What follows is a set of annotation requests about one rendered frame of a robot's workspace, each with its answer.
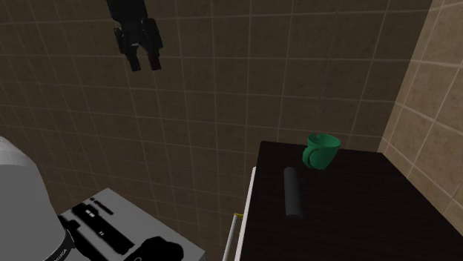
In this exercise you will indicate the dark wooden cabinet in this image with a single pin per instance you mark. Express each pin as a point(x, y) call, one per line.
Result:
point(361, 217)

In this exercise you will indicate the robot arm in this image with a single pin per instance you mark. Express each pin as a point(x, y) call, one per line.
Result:
point(21, 209)

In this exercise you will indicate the green cup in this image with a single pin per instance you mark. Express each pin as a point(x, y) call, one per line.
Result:
point(322, 153)

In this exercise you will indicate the grey robot stand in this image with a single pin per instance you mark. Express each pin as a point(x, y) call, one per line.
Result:
point(144, 220)

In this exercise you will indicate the dark grey cylinder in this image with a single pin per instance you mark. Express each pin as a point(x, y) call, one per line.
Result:
point(293, 195)

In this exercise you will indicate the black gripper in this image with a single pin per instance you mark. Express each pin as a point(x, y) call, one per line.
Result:
point(130, 21)

